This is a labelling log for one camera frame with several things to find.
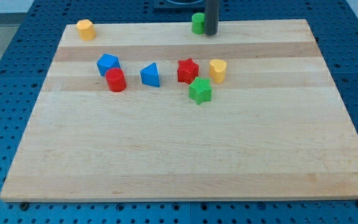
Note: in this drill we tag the yellow hexagon block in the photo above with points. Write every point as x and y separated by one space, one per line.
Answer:
86 29

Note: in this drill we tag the wooden board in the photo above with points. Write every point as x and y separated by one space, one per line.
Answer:
276 128

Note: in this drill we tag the green cylinder block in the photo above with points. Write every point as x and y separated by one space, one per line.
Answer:
197 23

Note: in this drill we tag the blue triangle block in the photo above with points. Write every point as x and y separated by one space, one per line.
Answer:
150 76

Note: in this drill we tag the red star block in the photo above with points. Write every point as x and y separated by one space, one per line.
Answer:
187 71

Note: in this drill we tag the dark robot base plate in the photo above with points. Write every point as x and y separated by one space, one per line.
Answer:
177 4

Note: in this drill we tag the blue cube block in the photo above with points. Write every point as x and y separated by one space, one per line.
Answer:
107 62

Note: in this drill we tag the yellow heart block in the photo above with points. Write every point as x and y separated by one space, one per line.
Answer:
217 70

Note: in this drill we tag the red cylinder block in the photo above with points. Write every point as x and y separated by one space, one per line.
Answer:
116 79

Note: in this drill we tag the green star block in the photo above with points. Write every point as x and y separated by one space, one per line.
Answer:
200 90

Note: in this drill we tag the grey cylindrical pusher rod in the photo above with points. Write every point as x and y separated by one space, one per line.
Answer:
211 17

